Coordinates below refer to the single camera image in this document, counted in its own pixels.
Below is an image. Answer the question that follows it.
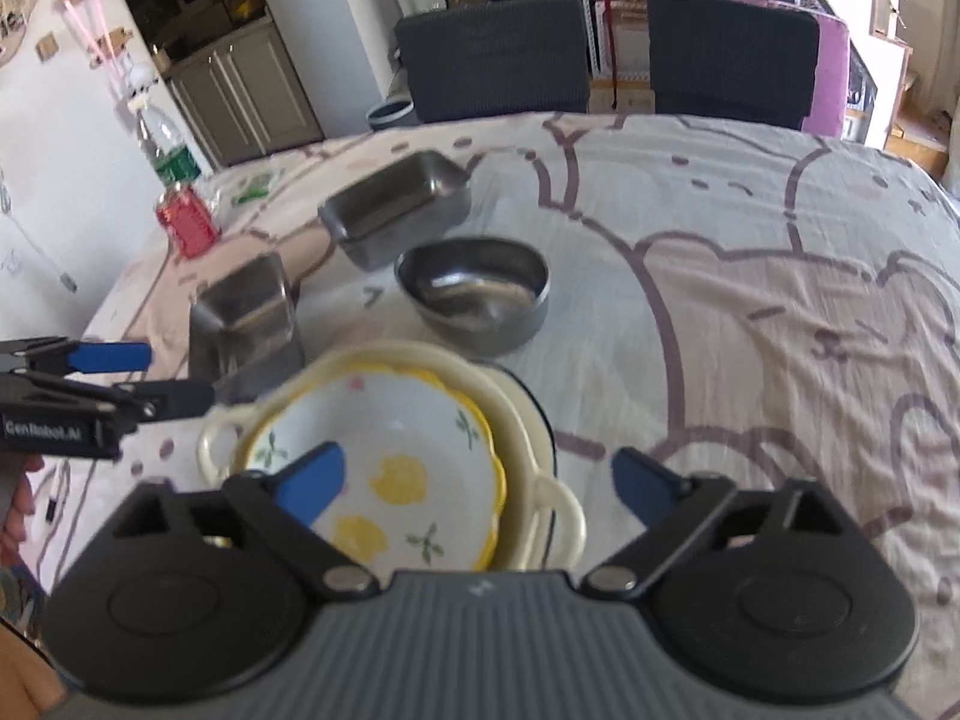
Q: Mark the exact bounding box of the cream bowl with handles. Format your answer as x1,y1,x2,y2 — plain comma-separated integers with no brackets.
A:
196,340,587,572

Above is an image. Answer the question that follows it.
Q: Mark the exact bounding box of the floral yellow-rimmed bowl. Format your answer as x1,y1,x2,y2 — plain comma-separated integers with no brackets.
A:
232,369,507,572

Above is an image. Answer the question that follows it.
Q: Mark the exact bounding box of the square stainless steel tray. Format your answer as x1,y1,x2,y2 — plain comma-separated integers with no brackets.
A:
187,251,308,402
317,150,473,275

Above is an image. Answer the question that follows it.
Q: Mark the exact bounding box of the purple fabric chair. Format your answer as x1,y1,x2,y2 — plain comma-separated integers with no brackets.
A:
799,11,852,137

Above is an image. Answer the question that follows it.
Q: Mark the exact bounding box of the dark fabric chair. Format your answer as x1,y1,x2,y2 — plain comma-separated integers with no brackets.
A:
394,0,593,125
646,0,822,130

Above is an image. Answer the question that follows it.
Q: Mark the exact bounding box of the clear green-label plastic bottle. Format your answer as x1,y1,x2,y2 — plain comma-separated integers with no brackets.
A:
131,101,200,188

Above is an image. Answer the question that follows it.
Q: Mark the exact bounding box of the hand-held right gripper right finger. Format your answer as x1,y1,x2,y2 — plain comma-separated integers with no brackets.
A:
581,447,852,602

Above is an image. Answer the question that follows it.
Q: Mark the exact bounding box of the person's left forearm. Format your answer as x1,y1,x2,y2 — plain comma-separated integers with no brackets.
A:
0,626,67,720

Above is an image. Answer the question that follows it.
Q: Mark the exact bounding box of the cartoon-print tablecloth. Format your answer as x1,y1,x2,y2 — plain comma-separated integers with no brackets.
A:
22,111,960,691

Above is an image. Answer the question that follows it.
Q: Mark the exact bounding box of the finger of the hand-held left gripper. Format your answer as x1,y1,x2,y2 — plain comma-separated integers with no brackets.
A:
90,379,217,422
0,337,153,377

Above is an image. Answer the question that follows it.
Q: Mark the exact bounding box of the grey round bin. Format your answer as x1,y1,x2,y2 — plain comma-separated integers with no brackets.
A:
366,96,415,128

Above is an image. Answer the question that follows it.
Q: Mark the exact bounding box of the grey kitchen cabinet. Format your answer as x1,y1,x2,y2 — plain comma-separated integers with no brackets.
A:
161,15,327,170

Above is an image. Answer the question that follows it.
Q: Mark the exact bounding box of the red drink can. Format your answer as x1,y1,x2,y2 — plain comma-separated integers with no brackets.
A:
155,181,222,260

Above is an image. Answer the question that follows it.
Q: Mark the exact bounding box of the oval stainless steel bowl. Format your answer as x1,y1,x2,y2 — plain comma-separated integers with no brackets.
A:
394,236,552,357

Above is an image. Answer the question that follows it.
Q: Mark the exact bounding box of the person's left hand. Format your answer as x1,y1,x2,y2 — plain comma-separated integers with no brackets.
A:
0,459,37,565

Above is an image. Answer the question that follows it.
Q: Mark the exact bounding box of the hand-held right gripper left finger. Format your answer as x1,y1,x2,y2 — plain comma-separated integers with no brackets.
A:
112,442,380,602

